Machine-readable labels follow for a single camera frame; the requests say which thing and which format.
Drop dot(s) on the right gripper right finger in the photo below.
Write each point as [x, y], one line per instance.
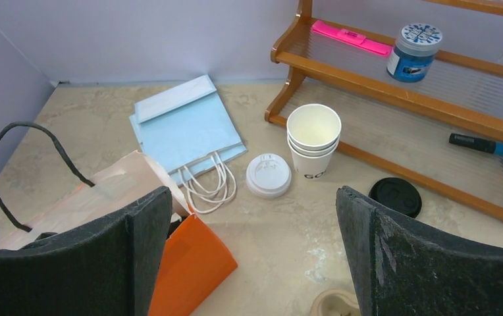
[401, 266]

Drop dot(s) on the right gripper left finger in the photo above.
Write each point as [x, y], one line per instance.
[108, 266]

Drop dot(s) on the orange paper bag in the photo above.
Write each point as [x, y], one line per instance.
[194, 260]

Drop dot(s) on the black cup lid rear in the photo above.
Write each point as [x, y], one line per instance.
[397, 194]

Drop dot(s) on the black blue marker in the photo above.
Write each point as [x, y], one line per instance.
[477, 144]

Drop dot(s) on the light blue paper bag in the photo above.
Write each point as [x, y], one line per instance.
[188, 131]

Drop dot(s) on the white cup lid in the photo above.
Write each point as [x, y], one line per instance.
[268, 176]

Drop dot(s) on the stacked white paper cups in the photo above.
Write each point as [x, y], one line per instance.
[313, 133]

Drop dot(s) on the wooden shelf rack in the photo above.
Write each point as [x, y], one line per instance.
[400, 127]

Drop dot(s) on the blue white round tin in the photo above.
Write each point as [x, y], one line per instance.
[414, 51]

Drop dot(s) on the pink highlighter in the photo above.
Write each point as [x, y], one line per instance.
[351, 38]

